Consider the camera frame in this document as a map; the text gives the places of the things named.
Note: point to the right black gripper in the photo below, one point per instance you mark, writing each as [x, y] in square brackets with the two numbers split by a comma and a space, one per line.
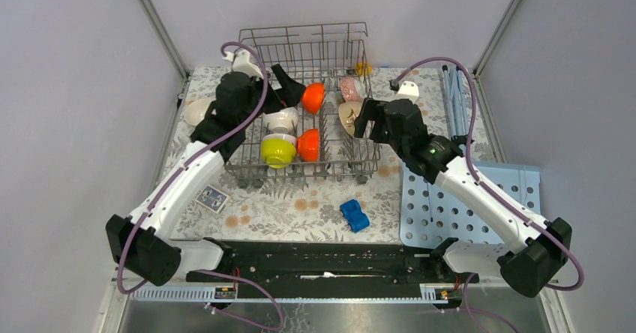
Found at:
[369, 112]

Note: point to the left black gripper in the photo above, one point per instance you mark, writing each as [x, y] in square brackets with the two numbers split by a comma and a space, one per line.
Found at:
[291, 93]

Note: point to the beige bowl with leaf pattern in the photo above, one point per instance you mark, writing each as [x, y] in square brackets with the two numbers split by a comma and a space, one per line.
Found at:
[347, 113]

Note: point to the plain beige bowl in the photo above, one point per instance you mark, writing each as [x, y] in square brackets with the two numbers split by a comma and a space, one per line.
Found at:
[197, 110]

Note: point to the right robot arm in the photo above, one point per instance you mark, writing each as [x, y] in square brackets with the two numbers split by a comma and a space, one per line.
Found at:
[536, 248]

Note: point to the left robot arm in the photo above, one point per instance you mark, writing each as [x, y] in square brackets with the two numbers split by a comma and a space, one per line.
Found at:
[140, 242]

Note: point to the orange bowl rear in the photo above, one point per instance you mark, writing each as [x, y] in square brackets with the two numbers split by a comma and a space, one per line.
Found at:
[312, 99]

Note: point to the orange bowl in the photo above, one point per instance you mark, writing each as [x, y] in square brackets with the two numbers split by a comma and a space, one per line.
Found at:
[308, 145]
[312, 99]

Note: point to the pink patterned bowl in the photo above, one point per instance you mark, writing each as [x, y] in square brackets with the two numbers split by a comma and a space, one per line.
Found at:
[351, 88]

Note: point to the white ribbed bowl middle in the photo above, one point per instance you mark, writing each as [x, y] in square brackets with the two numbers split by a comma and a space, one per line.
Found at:
[283, 121]

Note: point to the yellow rubber duck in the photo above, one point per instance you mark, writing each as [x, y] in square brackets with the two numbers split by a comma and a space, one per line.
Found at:
[363, 69]

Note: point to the floral patterned table mat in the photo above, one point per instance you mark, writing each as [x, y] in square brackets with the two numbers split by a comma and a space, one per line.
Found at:
[307, 209]

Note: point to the orange bowl front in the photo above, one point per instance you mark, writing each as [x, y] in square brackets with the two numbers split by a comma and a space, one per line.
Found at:
[308, 145]

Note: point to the yellow-green bowl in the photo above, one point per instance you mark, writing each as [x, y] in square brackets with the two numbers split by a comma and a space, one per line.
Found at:
[278, 150]

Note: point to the blue folded metal stand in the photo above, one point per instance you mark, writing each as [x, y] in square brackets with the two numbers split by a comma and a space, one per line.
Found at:
[456, 104]

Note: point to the blue toy car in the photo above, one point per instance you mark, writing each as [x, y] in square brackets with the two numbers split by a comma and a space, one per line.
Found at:
[355, 217]

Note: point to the light blue perforated board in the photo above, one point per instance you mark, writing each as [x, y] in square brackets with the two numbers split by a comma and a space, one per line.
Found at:
[429, 215]

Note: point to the grey wire dish rack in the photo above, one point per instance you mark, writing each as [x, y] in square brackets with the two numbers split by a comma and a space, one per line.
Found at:
[327, 53]

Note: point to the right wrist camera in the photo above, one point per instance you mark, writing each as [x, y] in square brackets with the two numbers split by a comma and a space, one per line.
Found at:
[406, 90]

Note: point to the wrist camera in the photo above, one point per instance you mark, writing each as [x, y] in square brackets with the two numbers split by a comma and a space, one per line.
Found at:
[242, 61]
[406, 90]

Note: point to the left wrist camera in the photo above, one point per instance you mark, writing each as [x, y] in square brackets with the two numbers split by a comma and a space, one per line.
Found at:
[242, 61]

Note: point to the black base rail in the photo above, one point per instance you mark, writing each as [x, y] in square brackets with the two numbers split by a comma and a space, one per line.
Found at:
[303, 270]

